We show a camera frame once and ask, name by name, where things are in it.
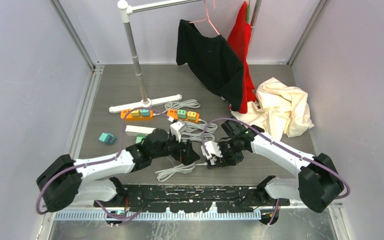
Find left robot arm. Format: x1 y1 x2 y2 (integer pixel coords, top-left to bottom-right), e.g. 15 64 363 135
36 128 201 215

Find red garment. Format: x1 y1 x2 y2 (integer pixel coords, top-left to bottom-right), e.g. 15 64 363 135
227 1 256 114

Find orange strip grey cable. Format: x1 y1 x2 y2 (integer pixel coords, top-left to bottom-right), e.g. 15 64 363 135
158 99 202 117

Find orange power strip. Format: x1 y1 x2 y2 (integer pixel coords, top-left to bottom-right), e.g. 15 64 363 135
166 108 200 123
120 109 154 121

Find yellow charger on orange strip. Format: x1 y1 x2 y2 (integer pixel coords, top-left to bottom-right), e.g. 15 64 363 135
186 111 197 122

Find black shirt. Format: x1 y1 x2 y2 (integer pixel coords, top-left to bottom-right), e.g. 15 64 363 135
176 19 244 112

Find orange power strip left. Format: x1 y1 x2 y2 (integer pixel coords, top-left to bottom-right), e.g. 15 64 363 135
120 109 154 121

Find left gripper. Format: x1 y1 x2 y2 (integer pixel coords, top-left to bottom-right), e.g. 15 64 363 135
151 130 200 165

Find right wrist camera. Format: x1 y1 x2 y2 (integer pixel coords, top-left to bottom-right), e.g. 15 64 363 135
201 141 223 167

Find silver clothes rack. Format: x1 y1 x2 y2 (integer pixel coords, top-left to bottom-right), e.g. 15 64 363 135
108 0 262 115

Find teal USB charger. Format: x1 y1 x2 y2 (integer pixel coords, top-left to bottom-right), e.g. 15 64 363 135
98 132 111 145
105 133 117 146

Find pink hanger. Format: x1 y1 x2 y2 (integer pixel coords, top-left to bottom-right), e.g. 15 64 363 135
189 0 220 36

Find black strip grey cable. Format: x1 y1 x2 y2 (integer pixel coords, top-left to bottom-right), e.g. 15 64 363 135
154 160 209 183

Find green charger on orange strip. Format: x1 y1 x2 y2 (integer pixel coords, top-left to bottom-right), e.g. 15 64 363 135
176 109 187 119

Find white power strip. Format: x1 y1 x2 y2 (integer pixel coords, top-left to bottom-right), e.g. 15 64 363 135
124 125 155 136

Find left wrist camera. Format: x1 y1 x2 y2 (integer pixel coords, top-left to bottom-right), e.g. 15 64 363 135
169 120 187 143

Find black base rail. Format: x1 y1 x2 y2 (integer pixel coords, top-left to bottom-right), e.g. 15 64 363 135
101 184 276 214

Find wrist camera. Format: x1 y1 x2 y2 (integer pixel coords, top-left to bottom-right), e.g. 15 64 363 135
169 120 187 143
201 141 223 167

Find orange power strip right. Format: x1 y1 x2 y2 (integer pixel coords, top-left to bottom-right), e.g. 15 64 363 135
166 108 200 123

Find teal charger left strip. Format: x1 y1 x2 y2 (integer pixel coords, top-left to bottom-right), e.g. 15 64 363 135
139 109 151 118

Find green charger on white strip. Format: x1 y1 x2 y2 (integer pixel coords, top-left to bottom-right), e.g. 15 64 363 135
135 134 146 144

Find yellow charger left strip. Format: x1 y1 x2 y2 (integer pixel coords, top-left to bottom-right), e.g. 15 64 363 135
128 109 141 118

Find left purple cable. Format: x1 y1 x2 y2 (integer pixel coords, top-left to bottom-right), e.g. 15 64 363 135
35 108 176 222

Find grey coiled cable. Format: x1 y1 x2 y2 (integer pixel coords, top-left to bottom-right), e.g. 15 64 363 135
178 119 219 144

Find cream cloth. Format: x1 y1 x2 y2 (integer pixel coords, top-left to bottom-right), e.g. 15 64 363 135
231 77 314 141

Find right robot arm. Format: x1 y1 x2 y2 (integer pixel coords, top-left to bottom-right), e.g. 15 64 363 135
218 118 345 213

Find black power strip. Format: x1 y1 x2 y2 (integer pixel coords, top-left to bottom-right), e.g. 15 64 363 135
206 155 244 169

